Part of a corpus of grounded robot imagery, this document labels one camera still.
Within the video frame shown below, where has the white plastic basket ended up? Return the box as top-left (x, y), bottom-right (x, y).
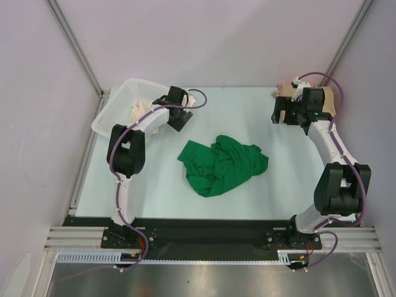
top-left (91, 78), bottom-right (170, 138)

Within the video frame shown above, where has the green t shirt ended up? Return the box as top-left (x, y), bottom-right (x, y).
top-left (177, 135), bottom-right (269, 197)

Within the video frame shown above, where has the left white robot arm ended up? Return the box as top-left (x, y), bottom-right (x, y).
top-left (106, 86), bottom-right (195, 248)

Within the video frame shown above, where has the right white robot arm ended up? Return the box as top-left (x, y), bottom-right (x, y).
top-left (271, 87), bottom-right (371, 248)

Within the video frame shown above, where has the folded tan t shirt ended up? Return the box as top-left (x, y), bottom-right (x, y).
top-left (272, 85), bottom-right (336, 117)

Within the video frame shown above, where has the folded pink t shirt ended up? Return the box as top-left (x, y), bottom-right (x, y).
top-left (278, 80), bottom-right (317, 90)

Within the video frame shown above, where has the cream t shirt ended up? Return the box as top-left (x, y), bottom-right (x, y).
top-left (129, 101), bottom-right (161, 134)

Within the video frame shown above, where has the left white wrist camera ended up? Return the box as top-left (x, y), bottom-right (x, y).
top-left (181, 93), bottom-right (197, 110)

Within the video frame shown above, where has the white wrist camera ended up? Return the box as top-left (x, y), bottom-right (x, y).
top-left (291, 77), bottom-right (311, 101)
top-left (181, 93), bottom-right (197, 110)

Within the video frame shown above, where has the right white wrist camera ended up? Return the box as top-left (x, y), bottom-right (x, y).
top-left (291, 77), bottom-right (311, 101)

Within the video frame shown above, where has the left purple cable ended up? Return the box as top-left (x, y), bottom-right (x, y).
top-left (60, 88), bottom-right (207, 281)

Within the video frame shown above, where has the left aluminium corner post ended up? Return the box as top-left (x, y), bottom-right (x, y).
top-left (45, 0), bottom-right (104, 98)

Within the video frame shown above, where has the aluminium corner post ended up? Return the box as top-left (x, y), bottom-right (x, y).
top-left (45, 0), bottom-right (104, 98)
top-left (325, 0), bottom-right (376, 76)

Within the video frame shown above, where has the right aluminium corner post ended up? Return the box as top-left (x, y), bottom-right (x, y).
top-left (325, 0), bottom-right (376, 76)

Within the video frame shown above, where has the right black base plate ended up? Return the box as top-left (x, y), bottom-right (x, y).
top-left (264, 228), bottom-right (322, 250)

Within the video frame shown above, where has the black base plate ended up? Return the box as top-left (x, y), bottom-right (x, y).
top-left (101, 220), bottom-right (157, 249)
top-left (264, 228), bottom-right (322, 250)

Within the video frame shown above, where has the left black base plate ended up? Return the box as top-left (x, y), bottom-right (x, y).
top-left (101, 220), bottom-right (157, 249)

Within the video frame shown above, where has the right grey cable duct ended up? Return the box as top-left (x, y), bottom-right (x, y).
top-left (278, 250), bottom-right (310, 266)

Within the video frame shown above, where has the grey cable duct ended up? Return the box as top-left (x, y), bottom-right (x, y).
top-left (57, 251), bottom-right (140, 264)
top-left (278, 250), bottom-right (310, 266)

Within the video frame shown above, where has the aluminium front rail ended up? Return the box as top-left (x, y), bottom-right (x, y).
top-left (44, 226), bottom-right (382, 253)

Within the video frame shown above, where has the left grey cable duct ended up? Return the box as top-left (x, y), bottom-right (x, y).
top-left (57, 251), bottom-right (140, 264)

